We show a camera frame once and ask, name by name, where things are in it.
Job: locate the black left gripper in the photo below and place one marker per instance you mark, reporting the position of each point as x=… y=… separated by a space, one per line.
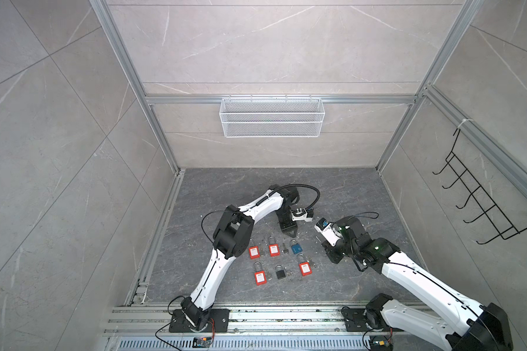
x=290 y=227

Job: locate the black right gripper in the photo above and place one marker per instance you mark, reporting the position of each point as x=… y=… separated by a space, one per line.
x=329 y=248

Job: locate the blue padlock with steel shackle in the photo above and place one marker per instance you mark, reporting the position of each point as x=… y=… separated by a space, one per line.
x=295 y=247

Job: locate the red padlock long shackle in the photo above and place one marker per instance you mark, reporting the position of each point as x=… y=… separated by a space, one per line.
x=274 y=248

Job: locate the red padlock front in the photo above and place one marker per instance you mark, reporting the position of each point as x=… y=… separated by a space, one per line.
x=304 y=265

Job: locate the small black padlock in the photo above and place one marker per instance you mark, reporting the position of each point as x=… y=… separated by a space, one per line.
x=280 y=272

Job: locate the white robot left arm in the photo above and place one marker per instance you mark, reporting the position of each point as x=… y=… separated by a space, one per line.
x=231 y=238

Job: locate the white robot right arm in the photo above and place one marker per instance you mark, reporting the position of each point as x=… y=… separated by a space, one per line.
x=457 y=322

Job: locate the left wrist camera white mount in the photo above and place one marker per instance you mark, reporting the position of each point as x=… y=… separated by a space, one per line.
x=305 y=215

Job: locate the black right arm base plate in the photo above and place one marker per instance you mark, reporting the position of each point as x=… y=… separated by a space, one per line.
x=364 y=319

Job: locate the white wire mesh basket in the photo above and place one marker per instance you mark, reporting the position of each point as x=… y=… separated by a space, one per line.
x=271 y=117

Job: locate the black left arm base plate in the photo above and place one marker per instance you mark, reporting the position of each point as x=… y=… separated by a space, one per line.
x=212 y=320

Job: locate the black wire hook rack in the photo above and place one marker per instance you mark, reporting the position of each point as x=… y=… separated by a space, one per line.
x=504 y=228

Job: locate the aluminium front rail frame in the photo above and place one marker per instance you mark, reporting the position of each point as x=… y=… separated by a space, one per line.
x=268 y=326

